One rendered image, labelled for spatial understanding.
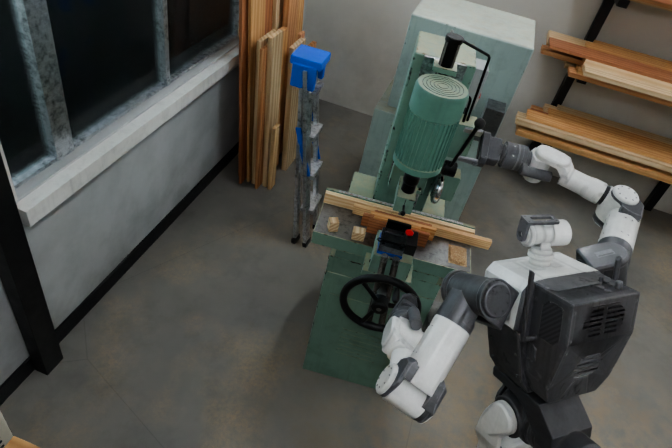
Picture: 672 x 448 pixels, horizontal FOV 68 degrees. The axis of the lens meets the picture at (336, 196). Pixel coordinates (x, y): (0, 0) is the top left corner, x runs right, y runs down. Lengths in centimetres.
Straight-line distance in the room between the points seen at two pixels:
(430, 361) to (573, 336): 31
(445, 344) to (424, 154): 72
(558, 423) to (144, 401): 170
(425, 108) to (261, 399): 152
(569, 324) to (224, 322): 185
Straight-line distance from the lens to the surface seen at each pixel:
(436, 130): 165
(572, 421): 148
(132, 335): 268
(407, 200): 185
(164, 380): 253
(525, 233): 132
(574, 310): 121
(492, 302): 119
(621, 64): 369
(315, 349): 241
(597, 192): 175
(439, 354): 119
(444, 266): 190
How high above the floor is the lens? 218
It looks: 39 degrees down
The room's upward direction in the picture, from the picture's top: 13 degrees clockwise
